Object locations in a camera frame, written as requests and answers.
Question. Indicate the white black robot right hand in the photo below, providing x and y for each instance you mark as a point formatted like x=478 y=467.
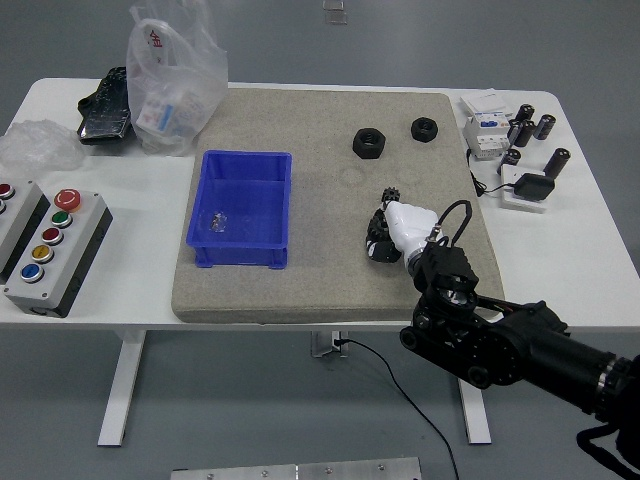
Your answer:
x=407 y=225

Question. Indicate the small black gear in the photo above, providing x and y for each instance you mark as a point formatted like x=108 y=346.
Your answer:
x=389 y=194

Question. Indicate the blue plastic box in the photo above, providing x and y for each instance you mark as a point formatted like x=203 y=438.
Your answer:
x=240 y=200

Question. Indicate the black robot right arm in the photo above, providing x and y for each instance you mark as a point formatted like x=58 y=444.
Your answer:
x=500 y=345

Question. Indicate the large black hex nut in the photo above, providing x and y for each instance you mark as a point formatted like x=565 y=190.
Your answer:
x=367 y=145

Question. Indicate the small black hex nut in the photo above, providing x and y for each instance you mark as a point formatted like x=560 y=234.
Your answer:
x=424 y=130

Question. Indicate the grey button box, emergency stop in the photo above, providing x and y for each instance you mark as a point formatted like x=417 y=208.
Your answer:
x=60 y=260

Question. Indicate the grey-brown mat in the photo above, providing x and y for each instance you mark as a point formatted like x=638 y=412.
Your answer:
x=325 y=225

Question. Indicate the white socket block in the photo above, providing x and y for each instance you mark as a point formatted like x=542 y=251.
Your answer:
x=512 y=201

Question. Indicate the white circuit breaker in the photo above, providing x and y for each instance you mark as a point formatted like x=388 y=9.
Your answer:
x=482 y=137

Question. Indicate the black cylindrical capacitor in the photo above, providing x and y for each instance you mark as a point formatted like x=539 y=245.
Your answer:
x=511 y=157
x=525 y=112
x=525 y=134
x=515 y=129
x=556 y=162
x=545 y=126

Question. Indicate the black power adapter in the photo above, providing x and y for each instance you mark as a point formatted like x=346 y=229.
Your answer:
x=535 y=186

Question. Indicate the small metal screws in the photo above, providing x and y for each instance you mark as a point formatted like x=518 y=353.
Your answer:
x=218 y=221

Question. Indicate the white table leg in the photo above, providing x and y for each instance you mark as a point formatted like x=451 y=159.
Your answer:
x=117 y=395
x=475 y=415

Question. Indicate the metal floor socket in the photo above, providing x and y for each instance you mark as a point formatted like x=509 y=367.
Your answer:
x=335 y=17

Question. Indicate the silver metal plate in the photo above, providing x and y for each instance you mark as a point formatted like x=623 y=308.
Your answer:
x=300 y=471

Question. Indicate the translucent white plastic bag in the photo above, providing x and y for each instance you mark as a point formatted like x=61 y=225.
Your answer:
x=170 y=75

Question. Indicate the black plastic tray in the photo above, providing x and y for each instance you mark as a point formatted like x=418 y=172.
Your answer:
x=102 y=115

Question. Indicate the clear bubble wrap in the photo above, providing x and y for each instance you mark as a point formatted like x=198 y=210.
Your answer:
x=35 y=145

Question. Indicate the metal bracket under table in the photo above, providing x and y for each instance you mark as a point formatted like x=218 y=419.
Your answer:
x=322 y=345

